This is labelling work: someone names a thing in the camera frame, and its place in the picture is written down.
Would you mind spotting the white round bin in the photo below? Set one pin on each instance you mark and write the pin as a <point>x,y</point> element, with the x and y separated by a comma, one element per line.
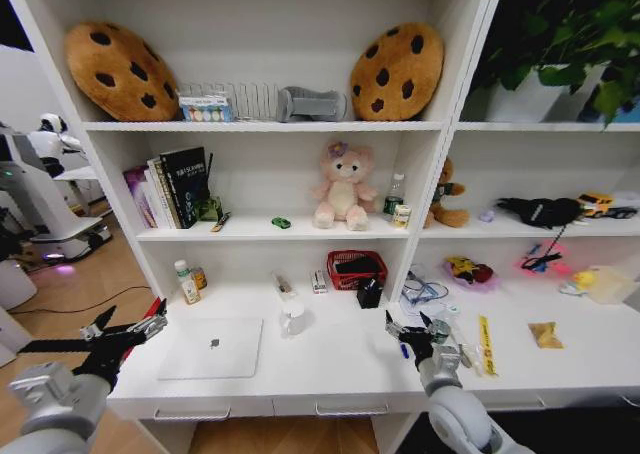
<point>15,284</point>

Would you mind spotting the black box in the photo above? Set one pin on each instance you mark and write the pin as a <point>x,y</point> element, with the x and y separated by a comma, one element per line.
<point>370,294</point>

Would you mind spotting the brown snack packet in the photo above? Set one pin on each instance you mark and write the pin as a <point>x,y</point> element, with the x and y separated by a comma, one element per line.
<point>546,335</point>

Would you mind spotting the clear water bottle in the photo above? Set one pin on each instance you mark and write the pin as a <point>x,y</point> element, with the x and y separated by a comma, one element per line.
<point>395,194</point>

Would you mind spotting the white mug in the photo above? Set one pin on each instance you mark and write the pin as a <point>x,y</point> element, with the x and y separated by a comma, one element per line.
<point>292,319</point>

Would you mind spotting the clear plastic tube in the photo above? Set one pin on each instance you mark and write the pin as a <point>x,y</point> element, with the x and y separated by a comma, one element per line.
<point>462,344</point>

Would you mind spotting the dark pen with gold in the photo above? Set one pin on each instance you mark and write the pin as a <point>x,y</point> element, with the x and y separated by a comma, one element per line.
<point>220,222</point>

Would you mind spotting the white wheeled machine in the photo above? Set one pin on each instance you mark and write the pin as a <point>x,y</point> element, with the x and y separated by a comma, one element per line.
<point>45,209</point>

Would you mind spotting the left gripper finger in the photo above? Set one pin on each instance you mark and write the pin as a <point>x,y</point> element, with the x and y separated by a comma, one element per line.
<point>150,328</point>
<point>97,330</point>

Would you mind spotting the black cap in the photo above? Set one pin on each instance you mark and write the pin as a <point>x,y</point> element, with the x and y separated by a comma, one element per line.
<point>540,211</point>

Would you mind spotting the small lilac object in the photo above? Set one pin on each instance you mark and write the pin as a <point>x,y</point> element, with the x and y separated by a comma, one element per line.
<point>487,216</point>

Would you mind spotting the box with coloured circles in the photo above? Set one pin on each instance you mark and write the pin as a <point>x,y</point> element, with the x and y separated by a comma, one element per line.
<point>206,109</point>

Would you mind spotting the yellow paper strip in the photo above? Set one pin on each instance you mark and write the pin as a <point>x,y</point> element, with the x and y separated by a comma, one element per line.
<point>487,344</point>

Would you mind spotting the small white labelled jar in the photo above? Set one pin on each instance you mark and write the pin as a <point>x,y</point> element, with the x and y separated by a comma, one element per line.
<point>401,216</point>

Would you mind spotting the black book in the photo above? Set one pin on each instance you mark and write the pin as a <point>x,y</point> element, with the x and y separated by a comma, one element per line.
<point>186,184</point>

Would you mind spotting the green camouflage toy tank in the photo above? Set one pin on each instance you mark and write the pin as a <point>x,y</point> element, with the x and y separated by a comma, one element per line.
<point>210,209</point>

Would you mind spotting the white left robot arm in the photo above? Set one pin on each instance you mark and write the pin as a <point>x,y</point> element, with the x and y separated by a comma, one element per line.
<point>55,401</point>

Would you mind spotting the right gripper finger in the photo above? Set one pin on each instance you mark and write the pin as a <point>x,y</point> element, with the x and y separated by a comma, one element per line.
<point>440,331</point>
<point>396,330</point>

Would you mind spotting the small white red box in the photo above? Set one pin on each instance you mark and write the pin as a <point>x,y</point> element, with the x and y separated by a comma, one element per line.
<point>319,281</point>

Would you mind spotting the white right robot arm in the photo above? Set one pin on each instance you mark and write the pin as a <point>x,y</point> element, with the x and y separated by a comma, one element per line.
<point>455,414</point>

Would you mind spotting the blue pen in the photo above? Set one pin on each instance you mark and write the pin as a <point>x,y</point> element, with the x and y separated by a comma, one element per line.
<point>404,350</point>

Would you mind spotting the white book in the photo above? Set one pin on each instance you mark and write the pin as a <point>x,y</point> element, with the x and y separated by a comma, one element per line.
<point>159,194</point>

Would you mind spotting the brown teddy bear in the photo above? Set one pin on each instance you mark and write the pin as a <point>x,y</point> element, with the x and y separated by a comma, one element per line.
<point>446,209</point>

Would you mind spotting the small orange jar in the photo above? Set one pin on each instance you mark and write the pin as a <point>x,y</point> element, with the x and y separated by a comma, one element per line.
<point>199,278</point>

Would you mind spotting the white bottle green cap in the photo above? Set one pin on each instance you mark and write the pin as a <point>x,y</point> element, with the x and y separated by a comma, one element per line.
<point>187,284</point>

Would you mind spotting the silver laptop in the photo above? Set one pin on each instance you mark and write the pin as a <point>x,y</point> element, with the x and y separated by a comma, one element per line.
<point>212,349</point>

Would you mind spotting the clear narrow packet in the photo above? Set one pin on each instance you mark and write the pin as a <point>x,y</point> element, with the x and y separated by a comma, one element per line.
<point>284,283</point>

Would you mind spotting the pink toy with black glasses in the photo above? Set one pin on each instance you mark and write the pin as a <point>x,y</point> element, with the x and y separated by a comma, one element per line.
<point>545,261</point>

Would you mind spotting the translucent plastic bag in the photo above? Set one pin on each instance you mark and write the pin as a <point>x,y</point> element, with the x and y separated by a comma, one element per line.
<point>615,284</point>

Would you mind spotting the red plastic basket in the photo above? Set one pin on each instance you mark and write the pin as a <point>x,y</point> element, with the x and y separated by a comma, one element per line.
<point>357,269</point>

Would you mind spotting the purple book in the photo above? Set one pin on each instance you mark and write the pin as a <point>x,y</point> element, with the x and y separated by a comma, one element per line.
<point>136,194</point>

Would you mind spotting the small white humanoid robot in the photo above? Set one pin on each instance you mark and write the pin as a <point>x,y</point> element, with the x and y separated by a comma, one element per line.
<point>52,139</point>

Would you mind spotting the yellow rubber duck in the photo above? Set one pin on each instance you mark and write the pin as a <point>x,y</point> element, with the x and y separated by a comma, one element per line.
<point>582,281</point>

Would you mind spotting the brown cookie cushion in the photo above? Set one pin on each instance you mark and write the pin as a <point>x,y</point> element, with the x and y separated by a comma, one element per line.
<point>397,71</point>
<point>117,71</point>

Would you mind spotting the plush flower bouquet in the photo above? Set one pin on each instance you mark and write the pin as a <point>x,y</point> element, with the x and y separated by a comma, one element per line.
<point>470,271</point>

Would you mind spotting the pink plush doll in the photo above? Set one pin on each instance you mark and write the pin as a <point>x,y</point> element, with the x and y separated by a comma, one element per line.
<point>345,189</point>

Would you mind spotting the black toy car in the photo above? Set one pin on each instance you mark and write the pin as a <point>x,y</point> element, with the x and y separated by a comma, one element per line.
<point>617,212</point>

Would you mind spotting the white plant pot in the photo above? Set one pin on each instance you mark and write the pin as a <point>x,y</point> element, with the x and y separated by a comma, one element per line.
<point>520,99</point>

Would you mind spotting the green leafy plant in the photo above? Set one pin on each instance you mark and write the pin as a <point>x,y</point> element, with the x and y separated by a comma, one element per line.
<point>565,19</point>

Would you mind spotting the white shelf desk unit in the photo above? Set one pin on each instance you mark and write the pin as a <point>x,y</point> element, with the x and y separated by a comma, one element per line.
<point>325,364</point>

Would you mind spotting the yellow toy truck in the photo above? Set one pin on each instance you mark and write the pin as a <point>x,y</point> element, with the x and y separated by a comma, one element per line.
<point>596,204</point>

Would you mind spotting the green toy car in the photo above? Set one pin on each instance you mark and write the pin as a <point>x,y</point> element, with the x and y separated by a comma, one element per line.
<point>281,222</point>

